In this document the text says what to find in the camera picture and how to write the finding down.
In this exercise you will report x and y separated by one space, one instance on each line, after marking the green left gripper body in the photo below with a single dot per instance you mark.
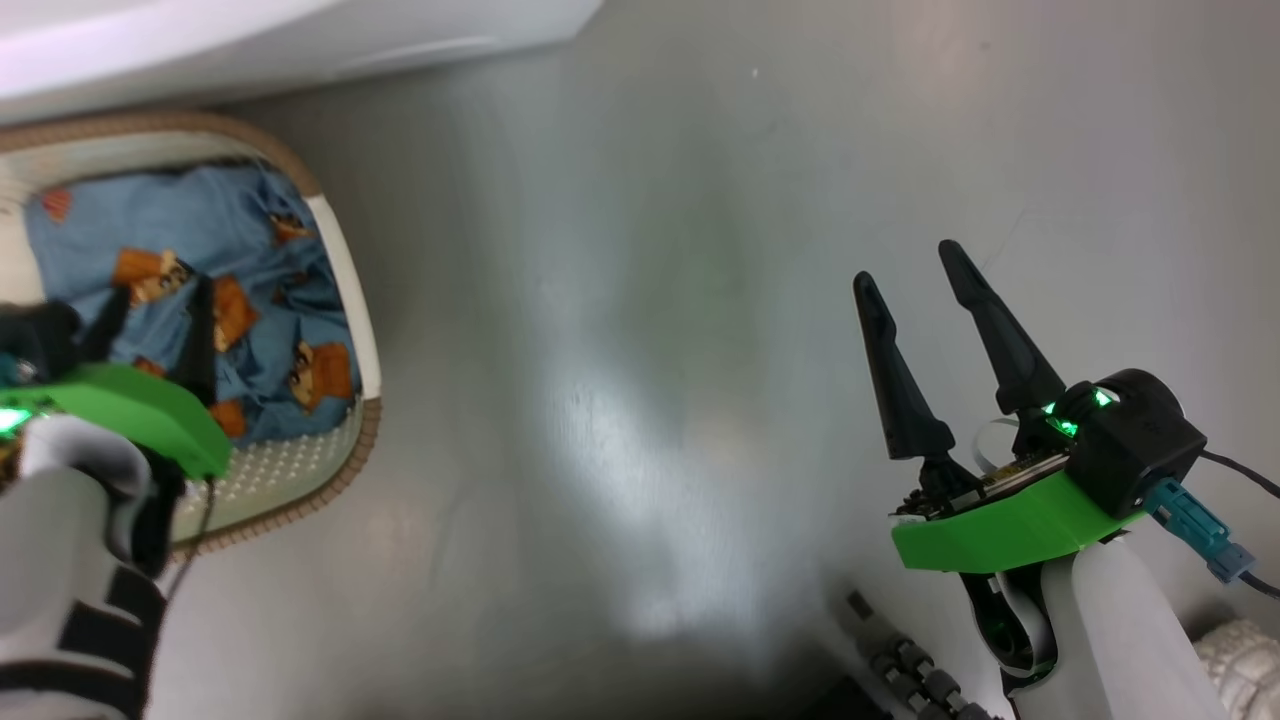
130 405

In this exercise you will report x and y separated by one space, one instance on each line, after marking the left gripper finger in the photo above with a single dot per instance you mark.
108 335
200 340

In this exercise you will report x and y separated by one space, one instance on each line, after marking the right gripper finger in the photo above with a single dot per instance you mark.
1010 350
905 400

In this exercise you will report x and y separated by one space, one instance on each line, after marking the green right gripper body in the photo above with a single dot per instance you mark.
1000 530

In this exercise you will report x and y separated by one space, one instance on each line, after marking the blue orange-print garment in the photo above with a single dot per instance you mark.
200 220

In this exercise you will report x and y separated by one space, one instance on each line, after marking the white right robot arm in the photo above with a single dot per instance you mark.
1120 640

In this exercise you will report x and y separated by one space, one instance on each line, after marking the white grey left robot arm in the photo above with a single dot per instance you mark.
60 560

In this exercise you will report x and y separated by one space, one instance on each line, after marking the white front-load washing machine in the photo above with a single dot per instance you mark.
200 50

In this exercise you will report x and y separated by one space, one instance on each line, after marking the cream perforated laundry basket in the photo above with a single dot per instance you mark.
345 270

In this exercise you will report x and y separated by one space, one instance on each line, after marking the white textured base part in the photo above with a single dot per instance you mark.
1245 665

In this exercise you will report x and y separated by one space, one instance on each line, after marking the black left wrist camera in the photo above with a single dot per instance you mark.
40 335

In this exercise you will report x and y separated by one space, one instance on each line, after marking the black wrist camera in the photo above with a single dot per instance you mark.
40 335
1140 440

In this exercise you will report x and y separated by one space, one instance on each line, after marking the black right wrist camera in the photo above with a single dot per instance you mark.
1140 440

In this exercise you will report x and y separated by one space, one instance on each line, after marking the teal right camera connector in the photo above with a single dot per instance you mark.
1195 525

